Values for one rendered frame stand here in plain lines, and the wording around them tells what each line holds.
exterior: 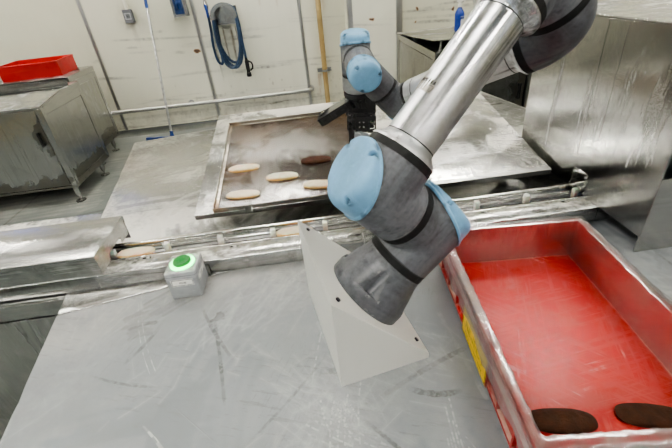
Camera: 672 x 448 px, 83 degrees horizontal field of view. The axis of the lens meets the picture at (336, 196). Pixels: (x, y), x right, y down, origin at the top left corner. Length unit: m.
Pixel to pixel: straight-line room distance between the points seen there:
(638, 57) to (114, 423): 1.23
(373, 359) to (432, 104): 0.43
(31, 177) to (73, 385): 2.98
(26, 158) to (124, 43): 1.78
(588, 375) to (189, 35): 4.48
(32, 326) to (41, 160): 2.51
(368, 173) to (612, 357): 0.55
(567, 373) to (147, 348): 0.78
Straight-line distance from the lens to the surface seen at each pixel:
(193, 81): 4.81
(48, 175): 3.74
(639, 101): 1.07
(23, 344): 1.36
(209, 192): 1.22
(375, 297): 0.66
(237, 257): 0.98
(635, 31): 1.09
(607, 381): 0.83
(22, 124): 3.63
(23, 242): 1.27
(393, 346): 0.71
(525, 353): 0.81
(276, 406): 0.74
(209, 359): 0.84
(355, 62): 0.90
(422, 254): 0.65
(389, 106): 0.96
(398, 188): 0.56
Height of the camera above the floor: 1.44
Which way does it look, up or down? 30 degrees down
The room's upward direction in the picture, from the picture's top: 6 degrees counter-clockwise
